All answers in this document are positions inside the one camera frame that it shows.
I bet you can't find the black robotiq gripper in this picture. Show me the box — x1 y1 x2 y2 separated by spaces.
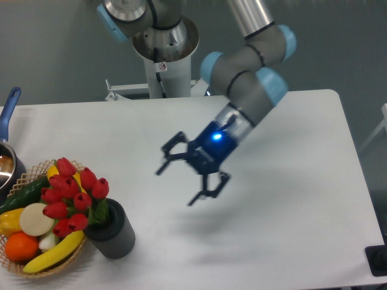
155 120 237 207

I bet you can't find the red tulip bouquet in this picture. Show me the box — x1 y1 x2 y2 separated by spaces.
41 157 109 238

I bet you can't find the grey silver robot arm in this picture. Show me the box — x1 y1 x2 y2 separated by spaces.
97 1 297 198

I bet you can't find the dark grey ribbed vase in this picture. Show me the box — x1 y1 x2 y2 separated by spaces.
83 199 135 259

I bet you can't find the yellow squash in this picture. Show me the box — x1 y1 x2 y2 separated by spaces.
47 163 86 193

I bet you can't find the green bok choy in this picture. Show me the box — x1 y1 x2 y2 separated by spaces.
39 221 60 253

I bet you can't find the green cucumber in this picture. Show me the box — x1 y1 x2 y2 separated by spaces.
1 176 50 214

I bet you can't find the woven wicker basket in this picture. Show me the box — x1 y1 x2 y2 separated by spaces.
1 159 87 279

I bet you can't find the yellow banana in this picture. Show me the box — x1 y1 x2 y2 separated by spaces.
23 231 85 274

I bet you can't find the black device at edge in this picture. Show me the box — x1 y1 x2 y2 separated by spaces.
365 245 386 277

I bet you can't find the yellow bell pepper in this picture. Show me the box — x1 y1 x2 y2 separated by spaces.
1 208 24 237

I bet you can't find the orange fruit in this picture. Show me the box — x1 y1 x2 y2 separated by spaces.
4 232 39 262

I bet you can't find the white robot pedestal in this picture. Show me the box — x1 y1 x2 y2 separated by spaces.
105 16 210 101

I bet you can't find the white frame at right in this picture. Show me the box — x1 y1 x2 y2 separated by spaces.
359 103 386 156

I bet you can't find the blue handled saucepan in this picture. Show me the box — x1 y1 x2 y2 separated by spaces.
1 87 26 204

